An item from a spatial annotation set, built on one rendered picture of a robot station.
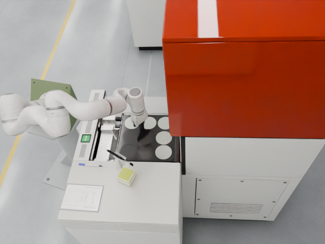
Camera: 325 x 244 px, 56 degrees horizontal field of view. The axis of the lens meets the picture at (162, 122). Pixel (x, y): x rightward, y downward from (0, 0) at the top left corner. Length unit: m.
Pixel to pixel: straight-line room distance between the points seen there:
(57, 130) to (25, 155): 1.76
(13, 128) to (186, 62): 1.04
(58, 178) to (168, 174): 1.48
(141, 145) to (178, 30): 0.96
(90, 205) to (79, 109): 0.53
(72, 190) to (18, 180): 1.43
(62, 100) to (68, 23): 3.18
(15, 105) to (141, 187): 0.81
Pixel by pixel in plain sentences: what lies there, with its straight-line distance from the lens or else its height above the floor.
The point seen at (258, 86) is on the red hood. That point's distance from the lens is 1.25.
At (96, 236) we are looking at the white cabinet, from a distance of 1.92.
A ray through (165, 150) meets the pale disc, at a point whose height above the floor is 0.90.
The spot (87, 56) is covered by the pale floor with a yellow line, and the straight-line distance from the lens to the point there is 3.96.
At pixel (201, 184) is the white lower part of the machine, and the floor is 0.69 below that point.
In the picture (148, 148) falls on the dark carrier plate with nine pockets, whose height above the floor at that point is 0.90.
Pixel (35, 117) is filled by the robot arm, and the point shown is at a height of 1.33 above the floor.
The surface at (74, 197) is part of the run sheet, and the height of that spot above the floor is 0.97.
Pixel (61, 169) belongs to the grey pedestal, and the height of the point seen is 0.01.
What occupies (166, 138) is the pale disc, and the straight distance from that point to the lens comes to 1.90.
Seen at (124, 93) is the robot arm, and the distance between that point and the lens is 1.75.
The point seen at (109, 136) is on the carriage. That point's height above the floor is 0.88.
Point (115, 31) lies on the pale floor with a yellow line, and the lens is 4.25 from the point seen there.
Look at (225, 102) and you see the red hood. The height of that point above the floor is 1.49.
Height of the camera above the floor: 2.48
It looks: 53 degrees down
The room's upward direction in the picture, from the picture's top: 6 degrees counter-clockwise
